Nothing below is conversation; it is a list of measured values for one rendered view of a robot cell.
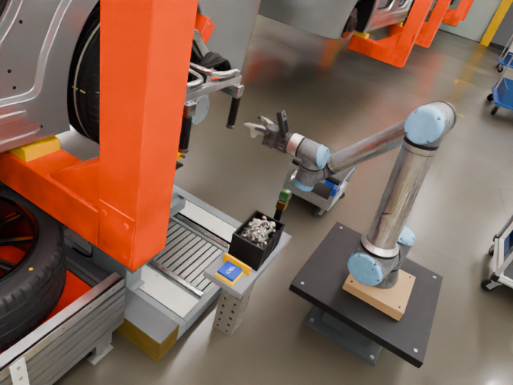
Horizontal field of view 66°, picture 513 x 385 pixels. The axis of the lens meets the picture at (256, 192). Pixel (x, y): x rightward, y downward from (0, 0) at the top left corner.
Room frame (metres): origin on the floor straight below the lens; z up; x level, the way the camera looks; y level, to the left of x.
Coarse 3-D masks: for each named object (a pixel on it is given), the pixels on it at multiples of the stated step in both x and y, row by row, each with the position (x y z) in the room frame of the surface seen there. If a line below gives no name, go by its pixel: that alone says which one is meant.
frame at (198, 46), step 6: (198, 36) 1.67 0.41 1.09; (192, 42) 1.71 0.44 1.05; (198, 42) 1.68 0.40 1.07; (204, 42) 1.71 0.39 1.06; (192, 48) 1.72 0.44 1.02; (198, 48) 1.68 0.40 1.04; (204, 48) 1.72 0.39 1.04; (198, 54) 1.76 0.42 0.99; (204, 54) 1.73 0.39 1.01; (198, 60) 1.78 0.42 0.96; (204, 78) 1.78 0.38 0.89; (210, 78) 1.80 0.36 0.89; (192, 126) 1.72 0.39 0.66; (180, 132) 1.68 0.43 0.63
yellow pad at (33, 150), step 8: (32, 144) 1.12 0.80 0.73; (40, 144) 1.13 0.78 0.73; (48, 144) 1.16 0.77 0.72; (56, 144) 1.19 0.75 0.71; (16, 152) 1.09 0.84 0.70; (24, 152) 1.07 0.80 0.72; (32, 152) 1.10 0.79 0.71; (40, 152) 1.13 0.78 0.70; (48, 152) 1.15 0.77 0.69; (24, 160) 1.07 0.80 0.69
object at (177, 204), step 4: (176, 196) 1.80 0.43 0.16; (180, 196) 1.81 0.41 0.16; (172, 200) 1.76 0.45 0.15; (176, 200) 1.78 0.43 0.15; (180, 200) 1.79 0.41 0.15; (184, 200) 1.78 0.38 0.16; (172, 204) 1.73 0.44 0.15; (176, 204) 1.72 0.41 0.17; (180, 204) 1.75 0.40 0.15; (184, 204) 1.79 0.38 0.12; (172, 208) 1.69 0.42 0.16; (176, 208) 1.73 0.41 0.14; (180, 208) 1.76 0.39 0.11; (184, 208) 1.80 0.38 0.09; (172, 212) 1.69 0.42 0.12; (176, 212) 1.73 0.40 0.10
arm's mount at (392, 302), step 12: (348, 276) 1.34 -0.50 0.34; (408, 276) 1.45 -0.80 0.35; (348, 288) 1.29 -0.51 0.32; (360, 288) 1.29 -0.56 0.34; (372, 288) 1.30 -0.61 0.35; (396, 288) 1.34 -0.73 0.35; (408, 288) 1.36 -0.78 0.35; (372, 300) 1.25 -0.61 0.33; (384, 300) 1.25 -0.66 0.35; (396, 300) 1.27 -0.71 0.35; (384, 312) 1.22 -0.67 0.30; (396, 312) 1.21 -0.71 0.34
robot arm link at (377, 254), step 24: (408, 120) 1.26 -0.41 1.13; (432, 120) 1.22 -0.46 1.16; (408, 144) 1.25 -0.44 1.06; (432, 144) 1.23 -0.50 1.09; (408, 168) 1.23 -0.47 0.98; (384, 192) 1.28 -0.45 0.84; (408, 192) 1.22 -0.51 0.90; (384, 216) 1.23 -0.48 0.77; (360, 240) 1.27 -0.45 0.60; (384, 240) 1.21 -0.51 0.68; (360, 264) 1.20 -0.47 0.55; (384, 264) 1.19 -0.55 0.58
